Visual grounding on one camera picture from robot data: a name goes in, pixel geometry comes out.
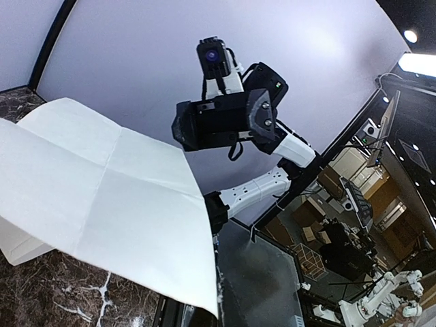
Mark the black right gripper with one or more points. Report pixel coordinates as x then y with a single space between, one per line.
225 120

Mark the white letter sheet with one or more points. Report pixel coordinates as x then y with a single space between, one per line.
111 197

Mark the cream paper envelope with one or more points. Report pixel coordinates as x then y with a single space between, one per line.
18 246

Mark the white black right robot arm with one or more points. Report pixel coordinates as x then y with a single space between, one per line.
240 153

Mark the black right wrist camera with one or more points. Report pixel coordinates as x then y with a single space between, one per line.
213 58

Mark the black left corner frame post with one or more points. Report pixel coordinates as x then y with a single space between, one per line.
49 43

